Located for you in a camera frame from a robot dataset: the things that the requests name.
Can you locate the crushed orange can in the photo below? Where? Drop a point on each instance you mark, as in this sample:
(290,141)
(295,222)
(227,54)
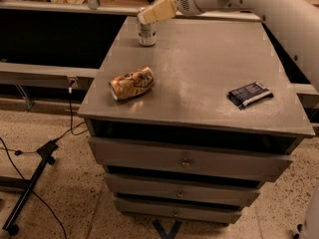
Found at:
(132,84)

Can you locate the back metal rail shelf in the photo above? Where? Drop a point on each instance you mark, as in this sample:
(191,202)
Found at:
(123,7)

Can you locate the silver 7up can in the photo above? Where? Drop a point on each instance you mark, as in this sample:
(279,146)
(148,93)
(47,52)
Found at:
(147,33)

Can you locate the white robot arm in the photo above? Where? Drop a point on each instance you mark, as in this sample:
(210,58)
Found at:
(293,23)

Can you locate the middle grey drawer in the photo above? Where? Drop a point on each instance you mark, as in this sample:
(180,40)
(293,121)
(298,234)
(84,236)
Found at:
(180,190)

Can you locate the grey side shelf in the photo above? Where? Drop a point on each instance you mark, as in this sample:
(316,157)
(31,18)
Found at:
(46,76)

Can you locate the bottom grey drawer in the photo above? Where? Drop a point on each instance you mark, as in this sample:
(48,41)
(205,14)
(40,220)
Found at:
(178,211)

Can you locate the grey drawer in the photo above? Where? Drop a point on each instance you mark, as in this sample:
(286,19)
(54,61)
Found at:
(183,159)
(178,211)
(180,190)

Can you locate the grey drawer cabinet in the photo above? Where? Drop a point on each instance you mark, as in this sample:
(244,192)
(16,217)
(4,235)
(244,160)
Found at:
(196,64)

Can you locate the dark blue snack packet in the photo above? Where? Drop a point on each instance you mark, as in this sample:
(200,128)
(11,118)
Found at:
(249,94)

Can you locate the top grey drawer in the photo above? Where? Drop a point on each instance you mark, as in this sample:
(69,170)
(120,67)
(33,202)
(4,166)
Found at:
(183,159)

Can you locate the black stand leg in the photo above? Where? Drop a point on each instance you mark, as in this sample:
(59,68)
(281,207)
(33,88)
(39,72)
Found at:
(26,186)

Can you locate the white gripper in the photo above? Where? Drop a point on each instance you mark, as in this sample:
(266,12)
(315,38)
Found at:
(183,1)

